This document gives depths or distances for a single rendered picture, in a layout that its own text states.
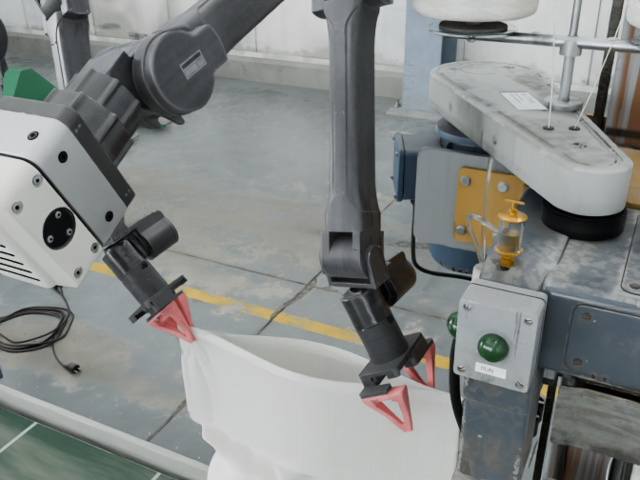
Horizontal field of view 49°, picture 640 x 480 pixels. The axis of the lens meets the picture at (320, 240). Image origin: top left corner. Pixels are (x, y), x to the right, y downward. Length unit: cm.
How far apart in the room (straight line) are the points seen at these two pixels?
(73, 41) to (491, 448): 89
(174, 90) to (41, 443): 150
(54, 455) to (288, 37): 528
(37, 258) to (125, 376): 227
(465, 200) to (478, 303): 45
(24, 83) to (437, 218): 531
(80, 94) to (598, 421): 73
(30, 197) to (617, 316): 53
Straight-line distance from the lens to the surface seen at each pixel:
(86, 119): 64
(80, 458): 199
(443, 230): 117
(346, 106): 95
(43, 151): 60
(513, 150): 90
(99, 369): 295
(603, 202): 81
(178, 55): 70
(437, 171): 114
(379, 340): 99
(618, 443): 101
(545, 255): 77
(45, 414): 214
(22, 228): 59
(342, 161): 94
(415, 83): 584
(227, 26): 78
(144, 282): 120
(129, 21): 784
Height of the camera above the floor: 168
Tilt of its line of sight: 27 degrees down
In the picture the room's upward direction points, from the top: 1 degrees counter-clockwise
